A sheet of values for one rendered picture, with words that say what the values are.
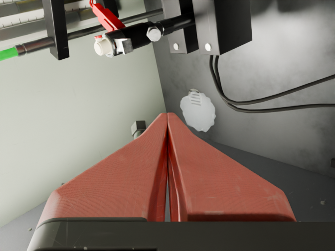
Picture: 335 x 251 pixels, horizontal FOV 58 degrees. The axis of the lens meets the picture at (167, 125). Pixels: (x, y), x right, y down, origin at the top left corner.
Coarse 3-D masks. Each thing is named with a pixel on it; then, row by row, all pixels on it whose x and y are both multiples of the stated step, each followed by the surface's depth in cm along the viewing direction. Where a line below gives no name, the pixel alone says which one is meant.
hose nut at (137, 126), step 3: (135, 123) 36; (138, 123) 36; (141, 123) 36; (144, 123) 36; (132, 126) 36; (135, 126) 35; (138, 126) 35; (141, 126) 35; (144, 126) 35; (147, 126) 36; (132, 129) 36; (135, 129) 35; (138, 129) 35; (141, 129) 35; (144, 129) 35; (132, 132) 35; (135, 132) 35; (132, 135) 35
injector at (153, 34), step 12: (192, 12) 42; (144, 24) 37; (156, 24) 38; (168, 24) 39; (180, 24) 41; (192, 24) 43; (108, 36) 34; (120, 36) 34; (132, 36) 35; (144, 36) 36; (156, 36) 35
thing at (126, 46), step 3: (126, 39) 32; (129, 39) 32; (123, 42) 31; (126, 42) 32; (129, 42) 32; (123, 45) 31; (126, 45) 32; (129, 45) 32; (123, 48) 32; (126, 48) 32; (129, 48) 32; (132, 48) 32; (123, 51) 32; (126, 51) 32; (129, 51) 32
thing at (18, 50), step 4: (20, 44) 47; (12, 48) 46; (16, 48) 46; (20, 48) 46; (0, 52) 45; (4, 52) 45; (8, 52) 45; (12, 52) 46; (16, 52) 46; (20, 52) 46; (24, 52) 47; (0, 56) 45; (4, 56) 45; (8, 56) 46; (12, 56) 46; (20, 56) 47; (0, 60) 45
